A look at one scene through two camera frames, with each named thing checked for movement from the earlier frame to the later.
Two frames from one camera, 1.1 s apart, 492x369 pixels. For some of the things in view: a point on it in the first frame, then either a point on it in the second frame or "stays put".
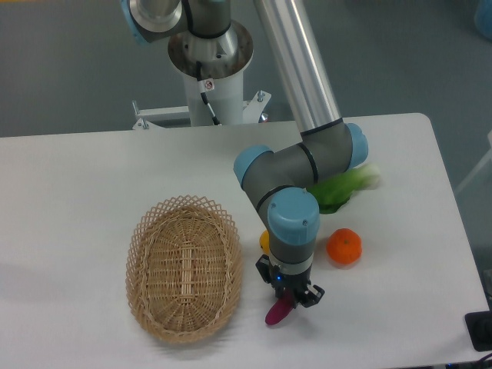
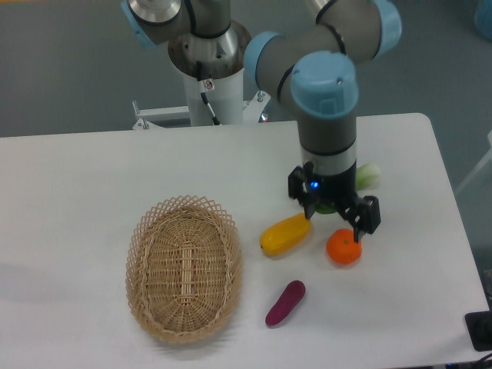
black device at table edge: (479, 325) stays put
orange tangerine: (344, 246) stays put
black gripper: (298, 283) -> (364, 214)
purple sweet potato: (281, 309) stays put
